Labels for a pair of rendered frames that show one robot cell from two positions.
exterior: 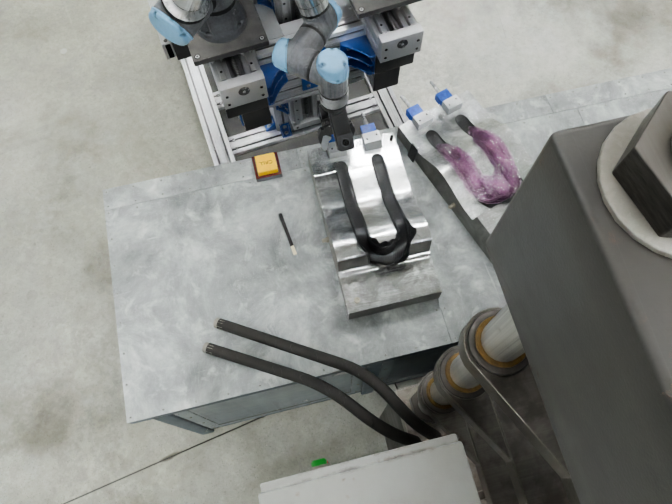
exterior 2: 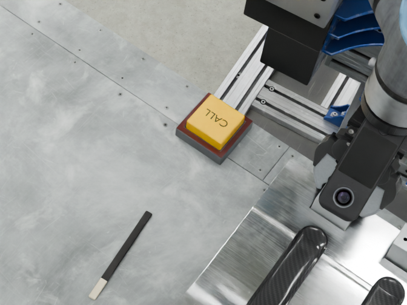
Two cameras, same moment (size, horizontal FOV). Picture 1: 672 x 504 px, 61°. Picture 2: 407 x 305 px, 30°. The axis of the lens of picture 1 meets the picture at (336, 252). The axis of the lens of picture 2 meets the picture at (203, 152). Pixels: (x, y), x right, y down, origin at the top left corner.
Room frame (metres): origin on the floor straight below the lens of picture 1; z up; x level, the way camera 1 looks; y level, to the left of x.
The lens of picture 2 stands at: (0.43, -0.16, 1.73)
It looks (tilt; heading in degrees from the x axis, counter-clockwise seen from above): 60 degrees down; 39
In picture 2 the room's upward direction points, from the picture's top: 10 degrees clockwise
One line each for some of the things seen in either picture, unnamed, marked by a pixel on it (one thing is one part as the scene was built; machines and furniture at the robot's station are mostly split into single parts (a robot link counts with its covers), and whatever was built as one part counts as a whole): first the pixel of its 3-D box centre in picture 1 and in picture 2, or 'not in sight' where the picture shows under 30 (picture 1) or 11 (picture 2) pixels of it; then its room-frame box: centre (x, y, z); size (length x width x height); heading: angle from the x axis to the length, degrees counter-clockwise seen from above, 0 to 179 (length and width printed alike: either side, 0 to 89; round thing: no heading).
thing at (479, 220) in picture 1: (482, 168); not in sight; (0.84, -0.44, 0.86); 0.50 x 0.26 x 0.11; 29
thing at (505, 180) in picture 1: (482, 161); not in sight; (0.84, -0.43, 0.90); 0.26 x 0.18 x 0.08; 29
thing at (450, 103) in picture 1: (442, 96); not in sight; (1.10, -0.34, 0.86); 0.13 x 0.05 x 0.05; 29
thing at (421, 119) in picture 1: (413, 111); not in sight; (1.04, -0.25, 0.86); 0.13 x 0.05 x 0.05; 29
